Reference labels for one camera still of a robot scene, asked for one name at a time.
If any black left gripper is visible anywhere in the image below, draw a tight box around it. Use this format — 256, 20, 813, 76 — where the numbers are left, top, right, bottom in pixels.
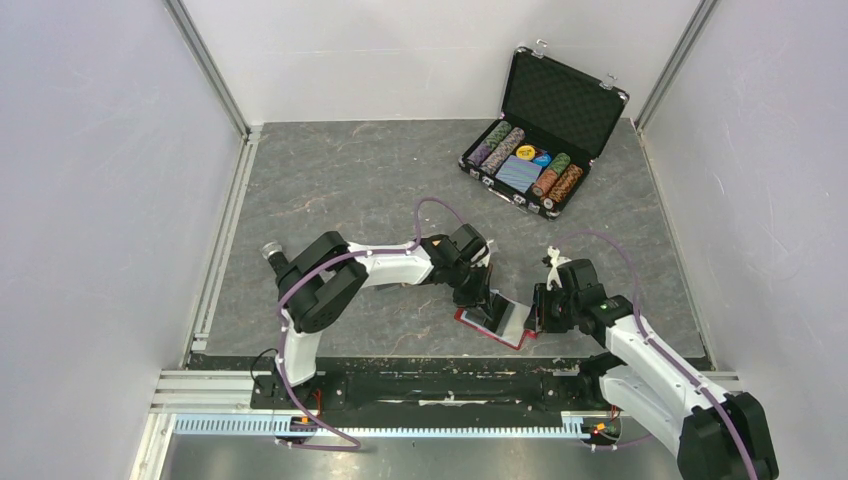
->
446, 261, 493, 323

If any single black VIP card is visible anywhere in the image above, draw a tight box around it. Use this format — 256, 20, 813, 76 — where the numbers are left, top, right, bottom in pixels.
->
460, 308, 493, 330

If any red leather card holder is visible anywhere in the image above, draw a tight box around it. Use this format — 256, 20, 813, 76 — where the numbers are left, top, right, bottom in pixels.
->
454, 294, 537, 350

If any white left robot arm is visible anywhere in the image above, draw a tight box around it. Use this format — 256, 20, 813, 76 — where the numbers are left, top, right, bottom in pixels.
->
261, 224, 514, 408

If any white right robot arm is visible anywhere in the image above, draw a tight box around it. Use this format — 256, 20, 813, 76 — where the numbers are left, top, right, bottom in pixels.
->
534, 251, 779, 479

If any blue playing card deck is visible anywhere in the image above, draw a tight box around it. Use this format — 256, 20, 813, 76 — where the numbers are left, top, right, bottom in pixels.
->
495, 155, 543, 193

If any yellow dealer button chip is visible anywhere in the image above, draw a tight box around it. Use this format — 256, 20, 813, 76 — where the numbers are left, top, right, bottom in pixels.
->
515, 144, 537, 161

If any black poker chip case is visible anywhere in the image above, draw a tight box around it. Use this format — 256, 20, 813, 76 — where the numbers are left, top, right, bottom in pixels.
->
458, 41, 630, 220

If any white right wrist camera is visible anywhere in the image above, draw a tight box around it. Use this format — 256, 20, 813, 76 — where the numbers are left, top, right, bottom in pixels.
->
543, 246, 571, 291

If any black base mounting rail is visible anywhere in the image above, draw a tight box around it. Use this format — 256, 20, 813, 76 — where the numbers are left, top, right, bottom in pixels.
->
189, 353, 623, 428

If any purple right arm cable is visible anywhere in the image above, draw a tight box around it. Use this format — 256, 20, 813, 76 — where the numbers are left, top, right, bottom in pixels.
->
553, 230, 760, 480

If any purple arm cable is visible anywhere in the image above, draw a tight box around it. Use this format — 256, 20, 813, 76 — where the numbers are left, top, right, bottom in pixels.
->
276, 197, 468, 453
553, 230, 760, 480

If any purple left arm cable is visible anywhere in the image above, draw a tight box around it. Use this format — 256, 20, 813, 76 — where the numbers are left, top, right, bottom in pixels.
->
276, 197, 468, 453

